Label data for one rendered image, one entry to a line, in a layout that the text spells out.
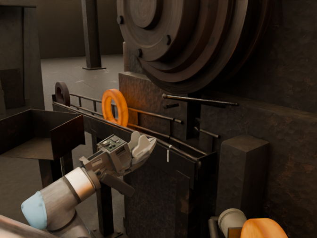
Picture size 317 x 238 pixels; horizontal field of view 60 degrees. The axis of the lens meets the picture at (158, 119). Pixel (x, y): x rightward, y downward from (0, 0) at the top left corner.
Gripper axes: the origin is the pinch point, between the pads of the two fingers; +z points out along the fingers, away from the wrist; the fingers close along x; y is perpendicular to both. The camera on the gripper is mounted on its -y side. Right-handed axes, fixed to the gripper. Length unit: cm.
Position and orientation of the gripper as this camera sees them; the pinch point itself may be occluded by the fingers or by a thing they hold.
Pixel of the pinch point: (153, 143)
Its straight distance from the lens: 77.4
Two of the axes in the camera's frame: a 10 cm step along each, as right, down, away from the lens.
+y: -2.5, -8.4, -4.8
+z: 7.6, -4.8, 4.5
